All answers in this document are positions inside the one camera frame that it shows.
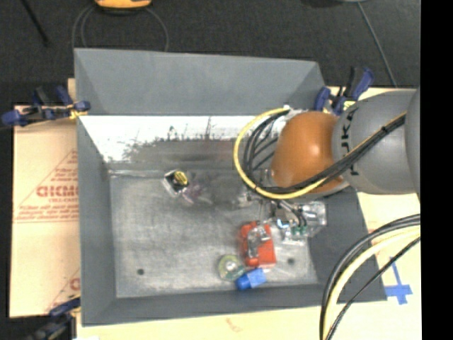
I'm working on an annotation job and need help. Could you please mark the red-orange box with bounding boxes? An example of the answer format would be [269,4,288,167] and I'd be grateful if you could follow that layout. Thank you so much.
[237,220,278,268]

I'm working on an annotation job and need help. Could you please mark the blue plastic cap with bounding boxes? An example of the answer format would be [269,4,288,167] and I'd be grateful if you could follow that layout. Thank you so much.
[234,268,268,292]

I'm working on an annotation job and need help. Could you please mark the grey metal bin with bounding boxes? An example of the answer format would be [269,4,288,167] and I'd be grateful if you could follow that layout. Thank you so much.
[73,47,387,325]

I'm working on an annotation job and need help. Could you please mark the clear glass bottle yellow cap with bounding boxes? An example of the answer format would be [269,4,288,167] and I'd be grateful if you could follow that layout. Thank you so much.
[161,169,214,206]

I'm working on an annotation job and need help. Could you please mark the brown cardboard board red print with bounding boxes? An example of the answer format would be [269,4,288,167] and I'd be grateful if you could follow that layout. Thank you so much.
[8,103,82,319]

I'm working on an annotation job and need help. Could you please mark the green clear ring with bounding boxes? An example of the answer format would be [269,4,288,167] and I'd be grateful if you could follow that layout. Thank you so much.
[217,254,246,282]

